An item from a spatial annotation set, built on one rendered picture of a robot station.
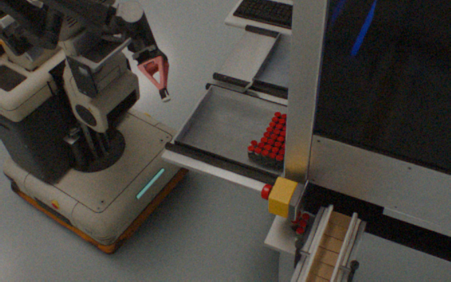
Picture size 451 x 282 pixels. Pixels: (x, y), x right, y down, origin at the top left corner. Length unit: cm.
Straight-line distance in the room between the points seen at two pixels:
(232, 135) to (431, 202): 65
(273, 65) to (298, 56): 79
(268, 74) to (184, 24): 177
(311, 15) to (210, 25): 253
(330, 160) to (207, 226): 130
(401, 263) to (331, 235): 25
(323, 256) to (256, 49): 87
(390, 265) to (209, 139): 64
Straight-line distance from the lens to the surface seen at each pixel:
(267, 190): 135
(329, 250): 137
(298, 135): 124
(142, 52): 133
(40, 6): 154
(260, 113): 170
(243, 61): 189
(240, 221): 249
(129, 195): 231
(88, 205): 231
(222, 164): 155
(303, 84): 112
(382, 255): 155
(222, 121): 168
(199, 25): 352
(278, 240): 143
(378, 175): 127
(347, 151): 123
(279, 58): 190
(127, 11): 132
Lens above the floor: 213
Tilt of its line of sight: 49 degrees down
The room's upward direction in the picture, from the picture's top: 5 degrees counter-clockwise
